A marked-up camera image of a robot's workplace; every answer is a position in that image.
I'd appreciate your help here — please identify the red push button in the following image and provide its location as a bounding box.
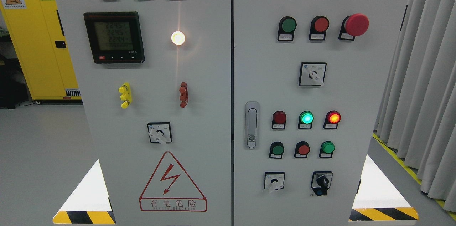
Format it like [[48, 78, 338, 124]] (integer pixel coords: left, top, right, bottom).
[[294, 141, 310, 158], [308, 15, 330, 41]]

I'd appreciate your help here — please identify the green lit lamp middle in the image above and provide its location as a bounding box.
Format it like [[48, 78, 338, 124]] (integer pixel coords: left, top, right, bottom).
[[297, 111, 314, 130]]

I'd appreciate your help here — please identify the dark red unlit lamp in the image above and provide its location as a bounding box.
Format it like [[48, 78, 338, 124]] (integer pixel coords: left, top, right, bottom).
[[271, 111, 287, 130]]

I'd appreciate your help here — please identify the right white hazard-striped marker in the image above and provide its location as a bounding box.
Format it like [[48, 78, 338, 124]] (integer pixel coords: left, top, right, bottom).
[[348, 156, 419, 226]]

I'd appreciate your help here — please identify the white rotary selector left door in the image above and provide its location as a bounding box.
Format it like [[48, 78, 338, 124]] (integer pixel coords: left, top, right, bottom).
[[147, 122, 173, 144]]

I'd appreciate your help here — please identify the grey cabinet door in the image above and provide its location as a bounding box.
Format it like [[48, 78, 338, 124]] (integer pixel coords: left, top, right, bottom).
[[56, 0, 232, 226], [233, 0, 407, 226]]

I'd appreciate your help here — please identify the left white hazard-striped marker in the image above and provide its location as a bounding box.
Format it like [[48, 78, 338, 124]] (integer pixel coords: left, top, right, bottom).
[[52, 161, 116, 226]]

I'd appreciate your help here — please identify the grey right cabinet door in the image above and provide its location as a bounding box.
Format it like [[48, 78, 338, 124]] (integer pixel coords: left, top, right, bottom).
[[233, 0, 407, 226]]

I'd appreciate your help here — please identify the red electric danger warning sticker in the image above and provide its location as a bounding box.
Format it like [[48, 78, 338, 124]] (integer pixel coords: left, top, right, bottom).
[[139, 151, 207, 212]]

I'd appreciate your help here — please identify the red test terminal block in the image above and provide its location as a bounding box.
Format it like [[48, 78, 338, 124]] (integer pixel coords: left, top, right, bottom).
[[179, 82, 189, 108]]

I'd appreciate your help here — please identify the red push button lower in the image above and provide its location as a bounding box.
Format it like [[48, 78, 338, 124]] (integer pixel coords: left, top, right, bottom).
[[294, 141, 310, 158]]

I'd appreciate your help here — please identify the green push button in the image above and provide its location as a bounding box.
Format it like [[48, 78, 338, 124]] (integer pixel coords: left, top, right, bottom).
[[319, 140, 335, 158], [277, 16, 297, 41], [269, 141, 285, 159]]

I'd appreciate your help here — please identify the white rotary selector lower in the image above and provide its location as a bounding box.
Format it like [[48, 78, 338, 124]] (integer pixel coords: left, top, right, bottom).
[[264, 172, 285, 193]]

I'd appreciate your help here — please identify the silver door latch handle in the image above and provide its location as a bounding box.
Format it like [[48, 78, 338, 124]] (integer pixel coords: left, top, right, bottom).
[[245, 101, 260, 149]]

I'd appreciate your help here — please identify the green push button lower right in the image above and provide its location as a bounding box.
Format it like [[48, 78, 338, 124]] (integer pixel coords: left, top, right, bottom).
[[319, 140, 335, 158]]

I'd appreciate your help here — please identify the green push button lower left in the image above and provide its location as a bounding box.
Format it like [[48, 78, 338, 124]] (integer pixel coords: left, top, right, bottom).
[[269, 141, 285, 159]]

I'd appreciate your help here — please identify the yellow test terminal block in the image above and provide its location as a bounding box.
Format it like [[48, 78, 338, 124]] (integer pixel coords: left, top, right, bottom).
[[118, 82, 132, 109]]

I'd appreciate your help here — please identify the white hazard-striped marker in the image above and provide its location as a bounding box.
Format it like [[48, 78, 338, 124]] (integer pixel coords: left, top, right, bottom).
[[52, 161, 116, 226], [348, 156, 419, 226]]

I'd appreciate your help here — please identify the black key selector switch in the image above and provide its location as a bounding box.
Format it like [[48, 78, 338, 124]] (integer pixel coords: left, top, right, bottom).
[[311, 171, 333, 196]]

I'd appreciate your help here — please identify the red push button upper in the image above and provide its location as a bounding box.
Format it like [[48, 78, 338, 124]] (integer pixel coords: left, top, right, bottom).
[[308, 15, 330, 41]]

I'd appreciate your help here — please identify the yellow black floor tape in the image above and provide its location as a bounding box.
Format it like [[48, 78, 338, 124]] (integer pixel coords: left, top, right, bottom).
[[372, 131, 456, 221]]

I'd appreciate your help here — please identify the white rotary selector upper right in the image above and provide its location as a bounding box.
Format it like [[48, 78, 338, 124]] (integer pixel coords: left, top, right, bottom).
[[298, 62, 326, 87]]

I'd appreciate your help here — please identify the white lit indicator lamp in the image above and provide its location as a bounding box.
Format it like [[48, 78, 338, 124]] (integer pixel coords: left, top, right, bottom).
[[171, 31, 186, 46]]

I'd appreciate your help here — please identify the red mushroom emergency stop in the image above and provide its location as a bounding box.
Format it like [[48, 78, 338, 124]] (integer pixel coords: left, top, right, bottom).
[[338, 13, 369, 41]]

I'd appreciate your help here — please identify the red lit lamp middle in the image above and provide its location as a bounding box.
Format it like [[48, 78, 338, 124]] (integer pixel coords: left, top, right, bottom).
[[323, 110, 341, 129]]

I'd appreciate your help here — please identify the green push button upper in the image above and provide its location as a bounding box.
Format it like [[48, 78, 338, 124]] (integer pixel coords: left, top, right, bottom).
[[277, 16, 297, 41]]

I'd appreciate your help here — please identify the grey pleated curtain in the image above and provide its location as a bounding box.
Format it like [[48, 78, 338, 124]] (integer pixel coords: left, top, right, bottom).
[[375, 0, 456, 212]]

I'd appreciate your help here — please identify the white rotary selector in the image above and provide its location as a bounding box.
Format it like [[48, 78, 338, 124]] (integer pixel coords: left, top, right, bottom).
[[264, 172, 285, 193], [298, 62, 326, 87]]

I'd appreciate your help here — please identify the black digital power meter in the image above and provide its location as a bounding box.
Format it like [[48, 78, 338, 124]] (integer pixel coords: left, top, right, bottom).
[[84, 11, 145, 64]]

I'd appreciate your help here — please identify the yellow safety storage cabinet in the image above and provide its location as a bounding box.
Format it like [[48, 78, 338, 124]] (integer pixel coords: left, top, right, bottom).
[[1, 0, 81, 101]]

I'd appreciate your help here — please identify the grey left cabinet door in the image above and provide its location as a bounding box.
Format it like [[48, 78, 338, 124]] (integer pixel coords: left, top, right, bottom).
[[56, 0, 232, 226]]

